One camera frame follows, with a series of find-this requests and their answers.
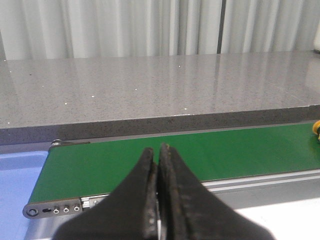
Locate white pleated curtain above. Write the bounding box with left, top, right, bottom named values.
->
left=0, top=0, right=320, bottom=60

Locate aluminium conveyor side rail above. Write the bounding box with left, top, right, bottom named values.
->
left=80, top=169, right=320, bottom=208

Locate black conveyor end plate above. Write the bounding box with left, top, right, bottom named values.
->
left=22, top=197, right=83, bottom=219

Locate blue plastic bin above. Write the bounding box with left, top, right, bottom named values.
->
left=0, top=151, right=48, bottom=240

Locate yellow button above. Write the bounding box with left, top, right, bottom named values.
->
left=312, top=120, right=320, bottom=141

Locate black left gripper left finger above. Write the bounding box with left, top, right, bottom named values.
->
left=52, top=148, right=158, bottom=240

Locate green conveyor belt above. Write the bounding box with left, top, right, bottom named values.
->
left=29, top=123, right=320, bottom=203

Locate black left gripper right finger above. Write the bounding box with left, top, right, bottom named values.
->
left=158, top=143, right=274, bottom=240

